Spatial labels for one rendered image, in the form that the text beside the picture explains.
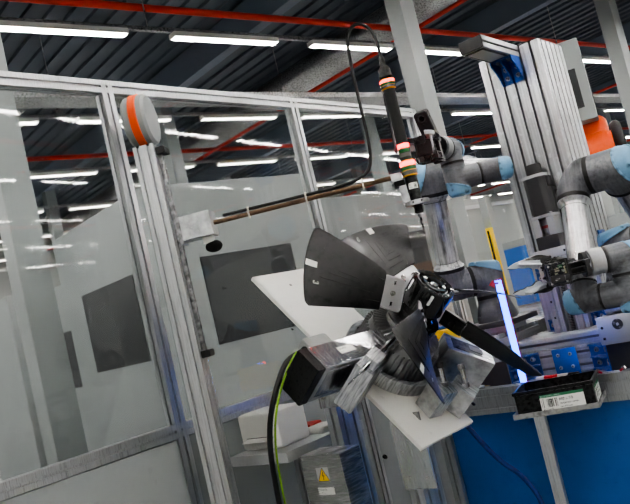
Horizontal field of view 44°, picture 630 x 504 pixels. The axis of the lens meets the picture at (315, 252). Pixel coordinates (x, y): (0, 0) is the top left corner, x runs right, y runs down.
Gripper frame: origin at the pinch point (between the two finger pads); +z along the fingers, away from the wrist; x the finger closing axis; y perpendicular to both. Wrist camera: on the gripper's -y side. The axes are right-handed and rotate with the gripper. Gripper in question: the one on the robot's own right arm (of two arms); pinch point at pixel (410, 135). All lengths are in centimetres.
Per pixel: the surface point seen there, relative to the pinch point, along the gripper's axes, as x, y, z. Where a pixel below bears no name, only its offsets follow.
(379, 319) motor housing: 13, 49, 22
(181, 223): 58, 10, 39
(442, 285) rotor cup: -4.8, 44.3, 16.1
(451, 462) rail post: 27, 102, -32
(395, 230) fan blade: 12.3, 25.2, -1.2
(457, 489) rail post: 27, 111, -32
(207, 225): 52, 13, 36
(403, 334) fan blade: -5, 53, 48
